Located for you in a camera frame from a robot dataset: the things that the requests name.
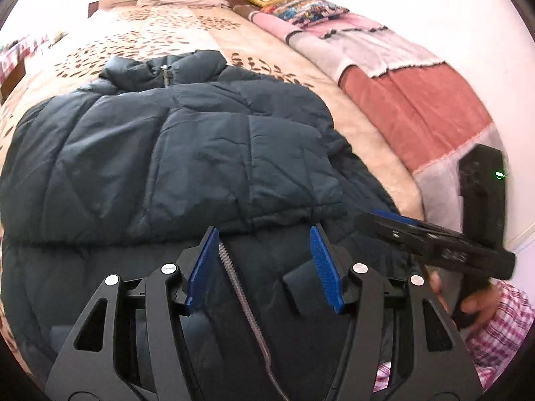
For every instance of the brown wooden nightstand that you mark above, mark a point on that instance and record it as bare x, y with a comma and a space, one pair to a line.
16, 64

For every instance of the dark teal puffer jacket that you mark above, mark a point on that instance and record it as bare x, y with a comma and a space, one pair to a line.
167, 154

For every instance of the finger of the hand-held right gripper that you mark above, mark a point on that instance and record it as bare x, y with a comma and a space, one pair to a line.
386, 227

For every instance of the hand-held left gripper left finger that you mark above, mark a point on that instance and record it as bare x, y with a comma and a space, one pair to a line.
203, 265

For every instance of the colourful printed pillow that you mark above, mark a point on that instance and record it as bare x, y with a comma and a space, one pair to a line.
311, 9

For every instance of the person's right forearm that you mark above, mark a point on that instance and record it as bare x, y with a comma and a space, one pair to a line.
508, 326

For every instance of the pink red patchwork blanket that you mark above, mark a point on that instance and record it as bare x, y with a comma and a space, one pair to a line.
418, 104

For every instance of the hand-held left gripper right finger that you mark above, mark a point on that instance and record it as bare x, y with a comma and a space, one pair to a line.
327, 265

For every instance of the leaf print beige blanket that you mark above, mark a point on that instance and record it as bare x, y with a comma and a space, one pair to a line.
255, 37

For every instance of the person's right hand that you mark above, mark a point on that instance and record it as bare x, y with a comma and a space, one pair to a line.
476, 305

